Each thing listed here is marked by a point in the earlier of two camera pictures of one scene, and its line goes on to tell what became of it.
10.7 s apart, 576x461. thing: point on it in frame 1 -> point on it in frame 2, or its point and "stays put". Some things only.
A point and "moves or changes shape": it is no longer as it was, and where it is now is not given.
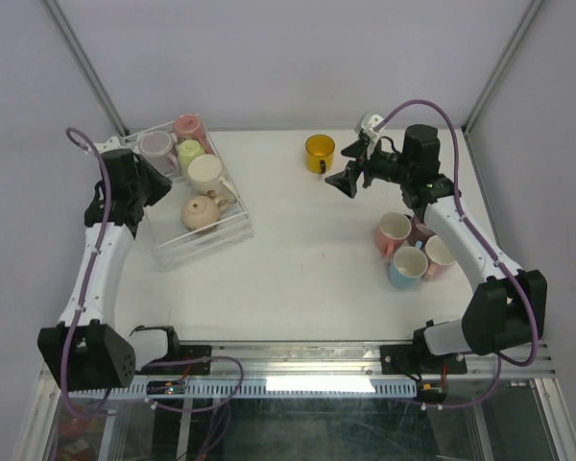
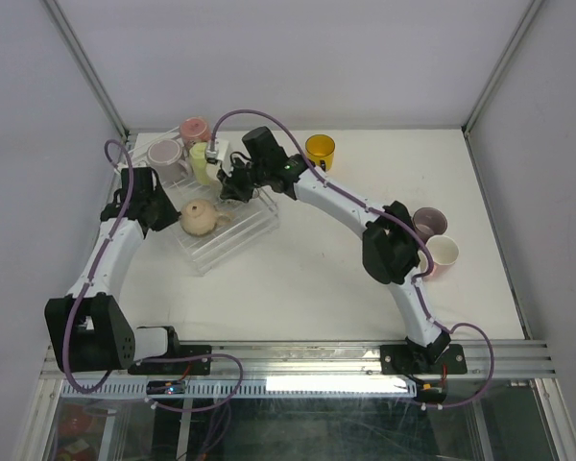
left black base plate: (179, 353) stays put
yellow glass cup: (320, 150) stays put
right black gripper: (347, 179) -> (230, 187)
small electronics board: (165, 387) stays put
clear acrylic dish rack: (204, 210) moves or changes shape
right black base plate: (419, 359) stays put
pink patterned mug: (190, 126) moves or changes shape
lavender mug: (156, 148) moves or changes shape
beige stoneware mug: (201, 211) moves or changes shape
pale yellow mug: (188, 150) -> (198, 154)
